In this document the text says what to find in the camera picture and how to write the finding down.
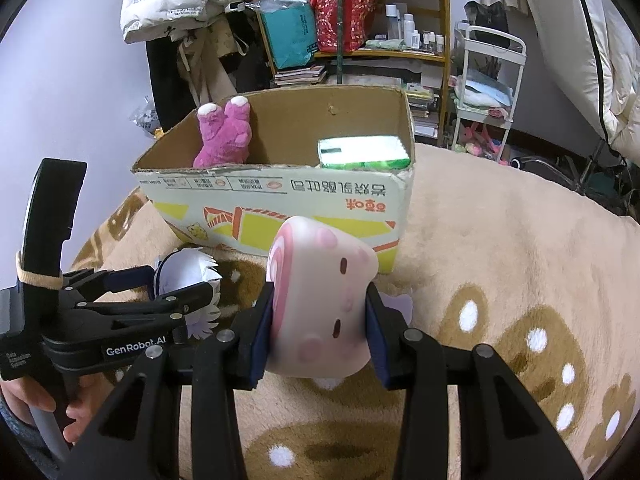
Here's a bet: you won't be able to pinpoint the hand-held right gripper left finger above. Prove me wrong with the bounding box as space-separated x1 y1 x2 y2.
60 282 277 480

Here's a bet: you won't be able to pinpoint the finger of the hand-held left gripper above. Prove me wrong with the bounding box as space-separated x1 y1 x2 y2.
77 282 214 334
62 265 157 304

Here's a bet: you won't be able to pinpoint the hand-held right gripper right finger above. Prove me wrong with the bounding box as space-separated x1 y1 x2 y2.
364 284 576 480

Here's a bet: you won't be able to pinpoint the white-haired lavender plush doll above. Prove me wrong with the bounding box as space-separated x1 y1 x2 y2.
152 249 414 342

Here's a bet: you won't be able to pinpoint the pink swirl roll plush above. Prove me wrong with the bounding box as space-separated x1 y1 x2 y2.
264 216 378 378

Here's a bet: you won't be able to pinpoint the printed cardboard box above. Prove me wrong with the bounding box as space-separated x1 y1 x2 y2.
131 85 416 275

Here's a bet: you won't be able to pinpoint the magenta bear plush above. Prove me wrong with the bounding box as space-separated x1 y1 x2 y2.
192 96 252 168

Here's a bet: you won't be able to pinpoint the green tissue pack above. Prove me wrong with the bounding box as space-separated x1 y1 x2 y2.
317 135 412 170

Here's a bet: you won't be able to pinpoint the person's left hand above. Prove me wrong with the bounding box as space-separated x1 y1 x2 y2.
0 375 124 444

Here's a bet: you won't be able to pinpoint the beige printed blanket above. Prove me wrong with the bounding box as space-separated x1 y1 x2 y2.
70 142 640 480

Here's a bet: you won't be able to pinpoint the clear plastic bag of toys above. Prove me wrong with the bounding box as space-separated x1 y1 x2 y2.
129 97 164 139

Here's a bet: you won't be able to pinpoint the dark hanging coat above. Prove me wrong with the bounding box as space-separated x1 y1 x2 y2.
145 35 197 128

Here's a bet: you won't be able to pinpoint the small pink plush toys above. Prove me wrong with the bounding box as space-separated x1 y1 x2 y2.
452 122 507 159

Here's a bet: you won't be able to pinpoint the pile of magazines and booklets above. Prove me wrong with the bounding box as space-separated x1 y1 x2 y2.
404 62 444 139

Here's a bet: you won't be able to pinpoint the stack of books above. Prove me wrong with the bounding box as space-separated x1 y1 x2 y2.
272 64 329 86

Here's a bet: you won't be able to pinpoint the black hanging garment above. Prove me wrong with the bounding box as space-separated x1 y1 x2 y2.
220 10 274 93

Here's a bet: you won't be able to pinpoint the folded cloths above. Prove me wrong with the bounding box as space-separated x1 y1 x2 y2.
450 70 516 109

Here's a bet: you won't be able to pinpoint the wooden shelf rack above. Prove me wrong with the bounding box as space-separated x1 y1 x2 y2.
242 0 451 135

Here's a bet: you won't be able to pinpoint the white trolley cart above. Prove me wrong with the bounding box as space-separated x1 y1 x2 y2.
447 22 529 166

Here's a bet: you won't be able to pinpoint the white puffer jacket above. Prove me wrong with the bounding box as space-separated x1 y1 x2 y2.
121 0 246 45

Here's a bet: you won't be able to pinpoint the teal paper bag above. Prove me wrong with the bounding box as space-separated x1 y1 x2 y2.
259 0 319 71

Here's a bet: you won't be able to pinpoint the group of white toiletry bottles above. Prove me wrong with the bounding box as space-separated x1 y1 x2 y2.
384 2 446 54

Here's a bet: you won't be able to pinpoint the red patterned gift bag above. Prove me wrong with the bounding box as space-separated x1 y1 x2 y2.
309 0 379 54

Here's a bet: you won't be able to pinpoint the green pole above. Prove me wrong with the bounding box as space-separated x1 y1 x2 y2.
336 0 347 88

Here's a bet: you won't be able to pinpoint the black bag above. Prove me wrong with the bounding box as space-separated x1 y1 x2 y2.
462 1 510 44

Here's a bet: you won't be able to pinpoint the cream padded swivel chair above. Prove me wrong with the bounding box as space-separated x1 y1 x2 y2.
510 0 640 196

